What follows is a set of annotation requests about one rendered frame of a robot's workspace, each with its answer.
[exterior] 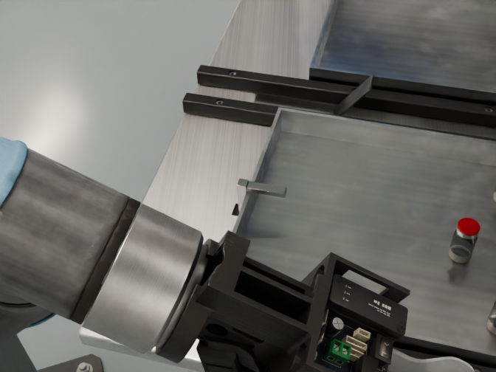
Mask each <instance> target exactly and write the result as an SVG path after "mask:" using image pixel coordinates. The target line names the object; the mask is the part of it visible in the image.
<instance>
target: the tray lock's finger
mask: <svg viewBox="0 0 496 372"><path fill-rule="evenodd" d="M247 191H248V192H253V193H260V194H265V195H269V196H277V197H281V198H285V196H286V192H287V187H281V186H276V185H268V184H264V183H259V182H251V181H249V182H248V185H247Z"/></svg>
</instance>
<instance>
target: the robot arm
mask: <svg viewBox="0 0 496 372"><path fill-rule="evenodd" d="M139 207H140V201H137V200H135V199H133V198H130V197H129V196H127V195H125V194H123V193H121V192H119V191H117V190H115V189H113V188H111V187H109V186H107V185H104V184H102V183H100V182H98V181H96V180H94V179H92V178H90V177H88V176H86V175H84V174H82V173H79V172H77V171H76V170H73V169H71V168H69V167H67V166H65V165H63V164H61V163H59V162H56V161H55V160H53V159H50V158H49V157H47V156H44V155H43V154H40V153H38V152H36V151H34V150H32V149H30V148H28V147H27V145H26V144H25V143H24V142H22V141H20V140H14V141H11V140H9V139H6V138H4V137H1V136H0V345H2V344H3V343H5V342H6V341H8V340H9V339H10V338H12V337H14V336H15V335H17V334H18V333H19V332H20V331H22V330H24V329H25V328H30V327H33V326H37V325H40V324H42V323H44V322H46V321H47V320H49V319H51V318H52V317H54V316H55V315H56V314H57V315H59V316H62V317H64V318H66V319H68V320H70V319H71V321H73V322H76V323H78V324H80V325H81V324H82V322H83V321H84V319H85V316H86V315H87V313H88V311H89V313H88V315H87V317H86V319H85V321H84V323H83V326H82V327H84V328H86V329H88V330H90V331H93V332H95V333H97V334H100V335H102V336H104V337H107V338H109V339H110V340H113V341H115V342H118V343H120V344H122V345H124V346H127V347H129V348H131V349H134V350H135V351H139V352H140V353H142V354H146V353H149V352H151V351H152V350H153V349H154V347H156V350H155V353H156V355H159V356H161V357H163V358H166V359H168V360H170V361H172V362H175V363H176V364H178V363H180V362H181V361H182V360H183V359H184V358H185V356H186V355H187V353H188V352H189V350H190V349H191V348H192V346H193V344H194V342H195V341H196V339H198V340H199V343H198V345H197V347H196V350H197V353H198V355H199V358H200V360H201V363H202V365H203V368H204V371H205V372H474V369H473V368H472V366H471V365H470V364H469V363H467V362H465V361H463V360H461V359H459V358H456V357H453V356H445V357H439V358H433V359H416V358H413V357H411V356H408V355H406V354H403V353H402V352H400V351H397V350H396V349H394V348H393V342H395V341H396V340H397V339H399V338H400V337H402V336H404V335H405V331H406V325H407V313H408V309H407V308H406V307H404V306H402V305H400V304H399V302H401V301H402V300H403V299H405V298H406V297H407V296H409V295H410V290H409V289H406V288H404V287H403V286H400V285H398V284H396V283H394V282H392V281H390V280H388V279H386V278H384V277H382V276H380V275H378V274H375V273H373V272H371V271H369V270H367V269H365V268H363V267H361V266H359V265H357V264H355V263H353V262H351V261H348V260H346V259H344V258H342V257H340V256H338V255H336V254H334V253H333V252H330V253H329V254H328V255H327V256H326V257H325V258H324V259H323V260H322V261H321V262H320V263H319V264H318V265H317V266H316V267H315V268H314V269H313V270H312V271H311V272H310V273H309V274H308V275H307V276H306V277H305V278H304V279H303V280H302V281H301V282H300V281H298V280H295V279H294V278H291V277H289V276H288V275H285V274H283V273H281V272H279V271H277V270H275V269H272V268H270V267H268V266H266V265H264V264H262V263H260V262H258V261H255V260H253V259H251V258H249V257H247V256H246V254H247V250H248V248H249V244H250V240H248V239H246V238H244V237H242V236H239V235H237V234H235V233H233V232H231V231H229V230H228V231H227V232H226V233H225V235H224V236H223V238H222V239H221V240H220V241H219V242H217V241H214V240H212V239H210V238H208V239H207V240H206V241H205V242H204V244H203V241H204V237H203V235H202V232H201V231H199V230H197V229H195V228H193V227H191V226H188V225H186V224H184V223H182V222H180V221H178V220H176V219H174V218H172V217H170V216H167V215H166V214H164V213H161V212H159V211H158V210H155V209H154V208H152V207H149V206H147V205H145V204H142V205H141V207H140V209H139V211H138V213H137V210H138V208H139ZM136 213H137V215H136ZM135 216H136V217H135ZM134 217H135V218H134ZM133 220H134V221H133ZM132 222H133V223H132ZM131 223H132V224H131ZM130 226H131V227H130ZM129 227H130V229H129ZM128 229H129V230H128ZM127 232H128V233H127ZM126 233H127V235H126ZM122 242H123V243H122ZM121 244H122V245H121ZM120 245H121V247H120ZM119 247H120V249H119ZM118 250H119V251H118ZM117 251H118V252H117ZM115 256H116V257H115ZM113 260H114V261H113ZM112 261H113V263H112ZM111 263H112V264H111ZM110 267H111V268H110ZM109 268H110V269H109ZM348 270H351V271H352V272H355V273H357V274H359V275H361V276H363V277H365V278H367V279H369V280H372V281H373V282H375V283H378V284H380V285H382V286H384V287H386V289H385V290H383V291H382V292H381V293H379V294H377V293H375V292H373V291H371V290H370V289H366V288H365V287H363V286H360V285H359V284H357V283H355V282H353V281H351V280H348V279H346V278H344V277H342V276H343V275H344V274H345V273H346V272H347V271H348ZM107 272H108V274H107ZM106 274H107V276H106ZM105 276H106V278H105V280H104V281H103V279H104V277H105ZM102 282H103V284H102V286H101V283H102ZM100 286H101V287H100ZM96 294H97V296H96V298H95V300H94V297H95V295H96ZM93 301H94V302H93ZM92 303H93V304H92ZM91 306H92V307H91ZM90 307H91V308H90ZM89 309H90V310H89Z"/></svg>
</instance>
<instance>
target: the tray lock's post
mask: <svg viewBox="0 0 496 372"><path fill-rule="evenodd" d="M248 182H249V180H248V179H239V180H238V184H237V191H238V211H239V212H240V209H241V206H242V204H243V202H244V198H245V196H246V194H247V185H248Z"/></svg>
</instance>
